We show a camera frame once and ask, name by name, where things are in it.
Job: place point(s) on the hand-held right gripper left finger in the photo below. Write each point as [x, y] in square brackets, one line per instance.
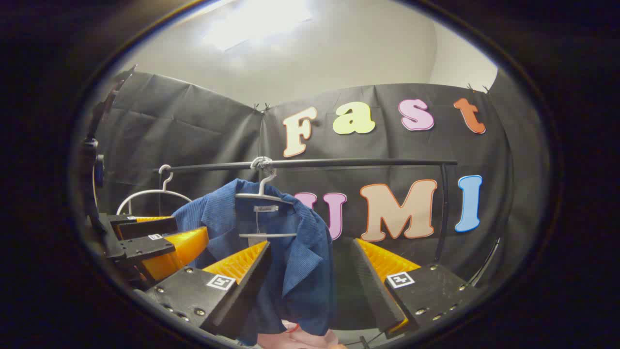
[252, 286]

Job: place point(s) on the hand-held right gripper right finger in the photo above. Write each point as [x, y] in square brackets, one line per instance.
[370, 286]

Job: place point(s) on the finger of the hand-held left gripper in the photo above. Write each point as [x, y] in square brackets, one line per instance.
[145, 228]
[145, 248]

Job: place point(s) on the pink laundry hamper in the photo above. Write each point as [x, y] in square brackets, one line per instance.
[310, 340]

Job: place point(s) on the white hanger with taped hook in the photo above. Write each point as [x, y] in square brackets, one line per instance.
[264, 197]

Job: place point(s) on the white plastic hanger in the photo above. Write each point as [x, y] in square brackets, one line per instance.
[145, 193]

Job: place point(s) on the black clothes rail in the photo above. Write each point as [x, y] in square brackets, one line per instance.
[339, 163]

